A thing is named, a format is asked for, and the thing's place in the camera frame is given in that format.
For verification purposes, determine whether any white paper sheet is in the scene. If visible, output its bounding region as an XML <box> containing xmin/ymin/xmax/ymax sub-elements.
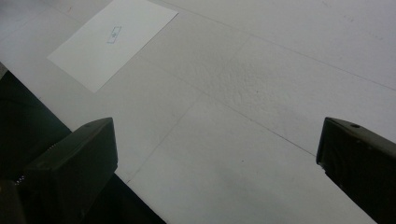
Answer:
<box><xmin>47</xmin><ymin>0</ymin><xmax>179</xmax><ymax>94</ymax></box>

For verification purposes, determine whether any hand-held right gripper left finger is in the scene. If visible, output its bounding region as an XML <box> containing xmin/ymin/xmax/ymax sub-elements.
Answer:
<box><xmin>13</xmin><ymin>117</ymin><xmax>119</xmax><ymax>224</ymax></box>

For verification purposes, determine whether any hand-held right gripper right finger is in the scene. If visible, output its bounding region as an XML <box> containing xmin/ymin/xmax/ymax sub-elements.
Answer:
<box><xmin>315</xmin><ymin>117</ymin><xmax>396</xmax><ymax>224</ymax></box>

